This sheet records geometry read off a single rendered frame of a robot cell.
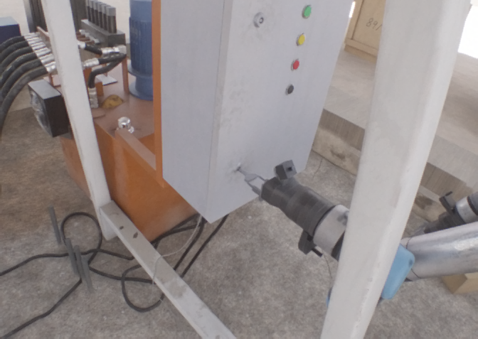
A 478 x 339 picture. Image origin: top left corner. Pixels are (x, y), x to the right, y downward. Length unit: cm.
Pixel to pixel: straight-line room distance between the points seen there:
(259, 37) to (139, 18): 85
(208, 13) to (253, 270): 120
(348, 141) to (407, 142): 197
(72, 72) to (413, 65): 101
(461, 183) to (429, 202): 22
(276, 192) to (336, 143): 169
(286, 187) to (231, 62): 27
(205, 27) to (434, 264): 61
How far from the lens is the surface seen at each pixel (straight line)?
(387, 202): 33
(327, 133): 233
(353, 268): 41
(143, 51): 142
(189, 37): 65
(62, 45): 110
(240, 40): 58
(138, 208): 141
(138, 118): 132
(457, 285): 187
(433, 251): 67
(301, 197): 61
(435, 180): 213
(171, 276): 120
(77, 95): 117
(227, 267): 152
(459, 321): 183
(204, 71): 63
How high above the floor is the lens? 124
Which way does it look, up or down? 35 degrees down
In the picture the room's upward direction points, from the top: 9 degrees clockwise
